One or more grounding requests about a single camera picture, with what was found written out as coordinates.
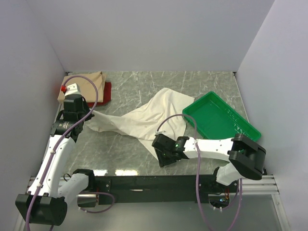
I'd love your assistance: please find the green plastic tray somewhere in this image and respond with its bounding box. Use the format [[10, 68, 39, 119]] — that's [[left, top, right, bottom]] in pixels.
[[182, 91, 261, 141]]

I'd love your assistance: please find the folded beige t shirt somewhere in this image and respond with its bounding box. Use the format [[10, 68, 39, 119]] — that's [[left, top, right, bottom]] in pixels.
[[66, 72, 107, 103]]

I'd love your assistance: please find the black base beam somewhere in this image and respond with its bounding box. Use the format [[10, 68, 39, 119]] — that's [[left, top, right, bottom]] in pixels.
[[95, 175, 238, 203]]

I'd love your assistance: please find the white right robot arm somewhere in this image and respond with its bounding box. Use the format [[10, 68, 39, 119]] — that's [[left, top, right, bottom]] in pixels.
[[152, 134, 266, 192]]

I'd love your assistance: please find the white t shirt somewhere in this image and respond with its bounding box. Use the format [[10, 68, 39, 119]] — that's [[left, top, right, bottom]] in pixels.
[[86, 88, 194, 157]]

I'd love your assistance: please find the folded red t shirt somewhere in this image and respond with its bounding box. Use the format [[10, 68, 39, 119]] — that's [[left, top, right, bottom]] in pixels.
[[81, 81, 112, 107]]

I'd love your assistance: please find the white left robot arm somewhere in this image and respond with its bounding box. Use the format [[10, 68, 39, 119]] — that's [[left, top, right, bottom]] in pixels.
[[15, 93, 96, 226]]

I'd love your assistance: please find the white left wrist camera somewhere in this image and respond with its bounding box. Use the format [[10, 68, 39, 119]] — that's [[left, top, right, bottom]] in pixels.
[[61, 83, 81, 97]]

